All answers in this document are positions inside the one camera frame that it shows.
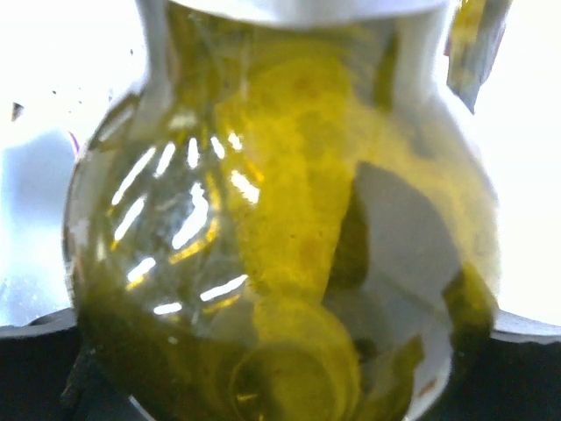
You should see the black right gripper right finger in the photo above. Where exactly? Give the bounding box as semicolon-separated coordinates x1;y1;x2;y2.
423;310;560;421

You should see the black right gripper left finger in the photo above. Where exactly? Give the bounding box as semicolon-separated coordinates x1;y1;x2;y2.
1;309;145;420

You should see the green bottle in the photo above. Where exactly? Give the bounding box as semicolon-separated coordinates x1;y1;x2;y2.
64;1;500;420

